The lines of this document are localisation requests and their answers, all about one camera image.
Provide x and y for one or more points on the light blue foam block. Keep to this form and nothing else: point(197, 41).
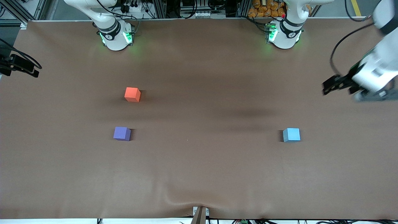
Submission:
point(291, 134)

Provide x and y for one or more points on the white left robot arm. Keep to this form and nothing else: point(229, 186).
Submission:
point(287, 31)

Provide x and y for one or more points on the orange foam block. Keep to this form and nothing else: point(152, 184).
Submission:
point(131, 93)

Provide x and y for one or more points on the purple foam block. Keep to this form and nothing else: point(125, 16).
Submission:
point(121, 132)

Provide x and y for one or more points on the pile of orange objects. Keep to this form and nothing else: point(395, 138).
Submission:
point(264, 9)

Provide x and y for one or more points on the power strip with black plugs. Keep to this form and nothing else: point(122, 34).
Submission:
point(132, 6)

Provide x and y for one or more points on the white power strip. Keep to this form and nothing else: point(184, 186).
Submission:
point(205, 14)

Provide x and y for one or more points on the brown table cover sheet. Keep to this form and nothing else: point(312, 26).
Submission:
point(199, 168)

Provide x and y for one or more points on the green terminal connector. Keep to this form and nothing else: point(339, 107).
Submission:
point(243, 221)

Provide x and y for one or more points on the aluminium frame profile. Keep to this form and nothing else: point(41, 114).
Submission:
point(18, 11)

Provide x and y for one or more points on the brown camera mount post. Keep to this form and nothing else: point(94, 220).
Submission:
point(200, 216)

